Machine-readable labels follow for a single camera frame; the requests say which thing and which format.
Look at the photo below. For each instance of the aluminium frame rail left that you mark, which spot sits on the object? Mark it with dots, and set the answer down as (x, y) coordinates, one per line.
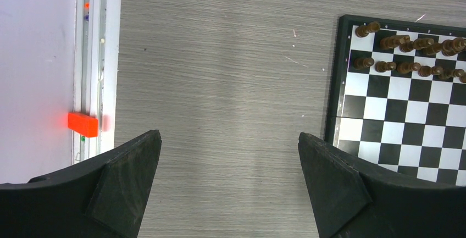
(96, 50)

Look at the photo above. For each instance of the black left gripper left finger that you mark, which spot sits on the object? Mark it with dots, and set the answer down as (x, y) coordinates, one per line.
(103, 196)

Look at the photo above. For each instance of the black white chess board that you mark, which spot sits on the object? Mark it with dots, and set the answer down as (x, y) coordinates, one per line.
(406, 123)

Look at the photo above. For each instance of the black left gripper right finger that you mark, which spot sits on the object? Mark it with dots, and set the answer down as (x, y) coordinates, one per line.
(352, 197)

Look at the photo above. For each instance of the orange red block left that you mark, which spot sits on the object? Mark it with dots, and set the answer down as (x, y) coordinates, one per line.
(83, 124)

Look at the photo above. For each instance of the dark wooden pawn piece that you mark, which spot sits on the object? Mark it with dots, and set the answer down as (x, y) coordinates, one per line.
(363, 63)

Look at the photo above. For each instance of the dark wooden rook piece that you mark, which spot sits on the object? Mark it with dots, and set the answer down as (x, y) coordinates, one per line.
(365, 30)

